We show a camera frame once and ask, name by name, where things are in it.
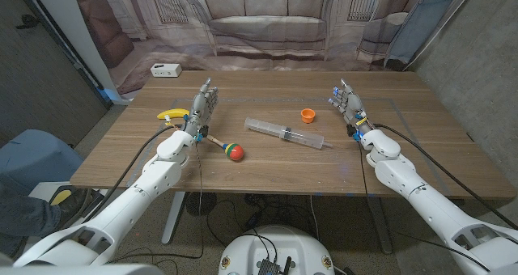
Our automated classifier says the white floor platform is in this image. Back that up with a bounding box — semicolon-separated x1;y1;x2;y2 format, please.
27;180;74;203

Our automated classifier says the printed living room backdrop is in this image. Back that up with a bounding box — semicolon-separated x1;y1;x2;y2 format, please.
72;0;466;96

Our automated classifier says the thin black right hand cable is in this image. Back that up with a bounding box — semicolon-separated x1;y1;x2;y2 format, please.
357;139;490;273

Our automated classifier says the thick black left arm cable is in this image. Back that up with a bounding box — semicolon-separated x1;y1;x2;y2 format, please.
80;124;179;224

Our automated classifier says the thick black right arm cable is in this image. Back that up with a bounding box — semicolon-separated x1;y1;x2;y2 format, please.
372;123;518;231

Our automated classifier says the round black floor fan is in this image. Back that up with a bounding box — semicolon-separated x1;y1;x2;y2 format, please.
185;192;218;218

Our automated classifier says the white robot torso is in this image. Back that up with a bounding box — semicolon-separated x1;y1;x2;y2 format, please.
218;225;336;275

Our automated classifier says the white floor cable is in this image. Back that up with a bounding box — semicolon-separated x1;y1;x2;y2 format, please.
309;194;321;242

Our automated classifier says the thin black hand cable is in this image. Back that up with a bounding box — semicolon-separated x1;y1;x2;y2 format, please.
357;139;490;273
195;139;206;260

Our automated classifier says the yellow black foot pedal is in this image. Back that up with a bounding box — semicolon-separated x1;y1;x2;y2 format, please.
48;185;88;207

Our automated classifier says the person in blue jeans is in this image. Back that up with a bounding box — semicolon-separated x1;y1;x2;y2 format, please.
0;181;88;250

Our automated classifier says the yellow toy banana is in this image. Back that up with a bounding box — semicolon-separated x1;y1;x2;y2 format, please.
156;108;190;121

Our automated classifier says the thin black left hand cable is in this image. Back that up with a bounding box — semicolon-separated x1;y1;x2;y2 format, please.
195;139;206;260

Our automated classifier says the colourful wooden maraca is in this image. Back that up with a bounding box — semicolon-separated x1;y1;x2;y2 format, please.
206;134;245;163

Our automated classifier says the blue padded seat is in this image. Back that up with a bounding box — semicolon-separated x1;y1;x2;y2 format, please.
0;129;84;195

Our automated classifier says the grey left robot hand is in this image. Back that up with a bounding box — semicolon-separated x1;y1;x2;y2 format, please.
182;77;220;141

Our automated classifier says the large clear plastic syringe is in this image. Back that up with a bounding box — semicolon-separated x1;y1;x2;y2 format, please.
244;116;333;150

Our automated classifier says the white power strip box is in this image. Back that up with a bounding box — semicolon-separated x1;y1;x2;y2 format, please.
150;62;183;78

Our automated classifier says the black electronics module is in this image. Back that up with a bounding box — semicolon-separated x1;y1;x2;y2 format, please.
257;256;293;275

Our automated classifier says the white table leg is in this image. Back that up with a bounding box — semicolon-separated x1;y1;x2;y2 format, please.
367;197;393;255
161;192;187;245

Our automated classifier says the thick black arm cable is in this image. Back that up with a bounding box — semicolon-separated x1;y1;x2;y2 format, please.
80;124;179;224
372;123;518;231

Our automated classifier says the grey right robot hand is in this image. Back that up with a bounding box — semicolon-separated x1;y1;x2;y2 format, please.
328;78;376;141

